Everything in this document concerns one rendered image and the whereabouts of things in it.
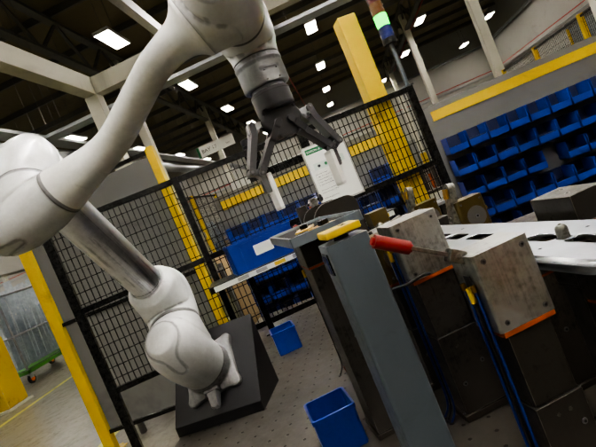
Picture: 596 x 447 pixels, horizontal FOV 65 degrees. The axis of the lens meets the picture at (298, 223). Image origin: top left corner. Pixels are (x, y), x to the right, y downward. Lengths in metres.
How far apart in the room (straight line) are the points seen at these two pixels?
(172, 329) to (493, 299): 0.91
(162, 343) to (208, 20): 0.89
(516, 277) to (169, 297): 1.02
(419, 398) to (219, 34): 0.63
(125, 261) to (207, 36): 0.75
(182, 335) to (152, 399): 2.57
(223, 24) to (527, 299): 0.58
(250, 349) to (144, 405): 2.50
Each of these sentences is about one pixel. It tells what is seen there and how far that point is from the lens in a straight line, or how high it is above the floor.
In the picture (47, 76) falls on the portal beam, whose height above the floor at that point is 3.29.
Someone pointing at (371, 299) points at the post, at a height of 1.04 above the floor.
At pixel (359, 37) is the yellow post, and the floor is 1.87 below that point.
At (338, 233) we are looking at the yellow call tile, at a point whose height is 1.15.
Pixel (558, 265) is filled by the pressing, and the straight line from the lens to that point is 0.75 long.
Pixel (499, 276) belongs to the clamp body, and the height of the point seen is 1.02.
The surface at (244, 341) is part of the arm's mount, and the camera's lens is 1.55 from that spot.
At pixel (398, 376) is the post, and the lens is 0.77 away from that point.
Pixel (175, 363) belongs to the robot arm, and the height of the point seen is 0.95.
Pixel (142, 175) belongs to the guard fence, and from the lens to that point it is 3.57.
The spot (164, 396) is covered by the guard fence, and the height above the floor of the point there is 0.27.
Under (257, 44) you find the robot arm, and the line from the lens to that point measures 0.88.
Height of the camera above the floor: 1.22
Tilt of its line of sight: 2 degrees down
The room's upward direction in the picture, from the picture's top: 23 degrees counter-clockwise
